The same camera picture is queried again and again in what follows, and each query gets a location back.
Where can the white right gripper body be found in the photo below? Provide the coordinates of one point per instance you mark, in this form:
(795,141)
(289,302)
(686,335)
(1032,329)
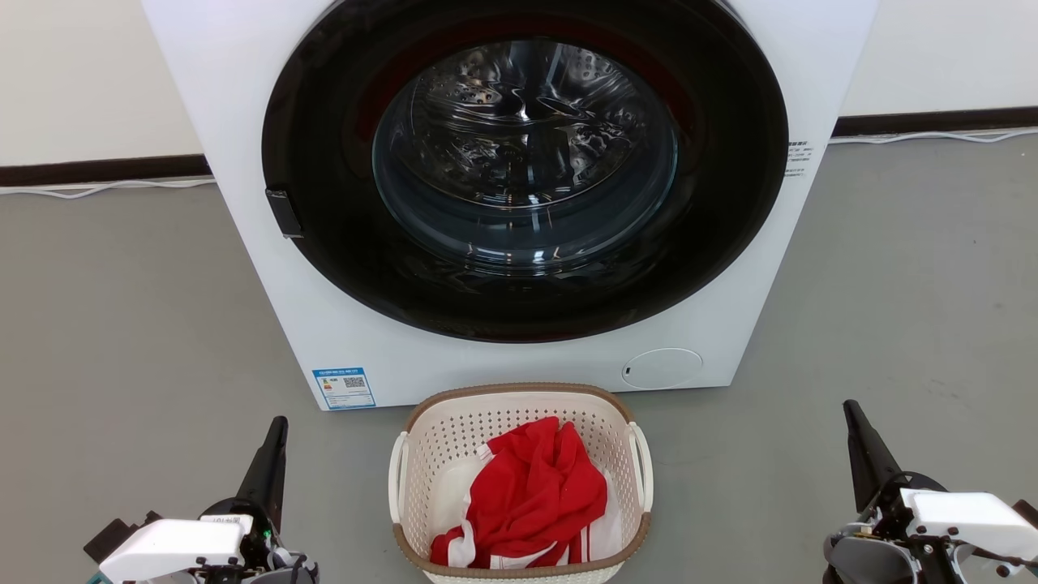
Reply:
(965,519)

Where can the small printed text label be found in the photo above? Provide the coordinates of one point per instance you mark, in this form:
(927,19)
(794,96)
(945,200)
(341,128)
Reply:
(798,159)

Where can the white front-load washing machine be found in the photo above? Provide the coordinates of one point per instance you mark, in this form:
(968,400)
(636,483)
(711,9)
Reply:
(235,97)

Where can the cream perforated laundry basket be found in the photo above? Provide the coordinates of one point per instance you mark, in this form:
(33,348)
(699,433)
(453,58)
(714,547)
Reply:
(446,438)

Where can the blue energy label sticker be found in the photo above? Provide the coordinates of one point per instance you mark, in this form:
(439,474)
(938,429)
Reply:
(344,388)

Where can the white garment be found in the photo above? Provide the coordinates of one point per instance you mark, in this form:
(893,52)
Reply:
(610,527)

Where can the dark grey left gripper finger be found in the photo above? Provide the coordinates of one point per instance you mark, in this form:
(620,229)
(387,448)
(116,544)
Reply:
(266,470)

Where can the red garment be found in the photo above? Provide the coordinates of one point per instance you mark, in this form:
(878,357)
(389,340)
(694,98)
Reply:
(535,495)

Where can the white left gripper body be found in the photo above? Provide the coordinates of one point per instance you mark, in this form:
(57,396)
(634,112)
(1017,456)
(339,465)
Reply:
(170,547)

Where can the round white filter cover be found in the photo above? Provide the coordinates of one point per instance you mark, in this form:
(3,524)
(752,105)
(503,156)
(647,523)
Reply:
(662,368)

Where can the black round washing machine door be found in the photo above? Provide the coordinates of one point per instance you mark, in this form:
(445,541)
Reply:
(324,203)

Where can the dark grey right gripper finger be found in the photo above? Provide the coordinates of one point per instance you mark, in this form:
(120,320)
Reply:
(869,458)

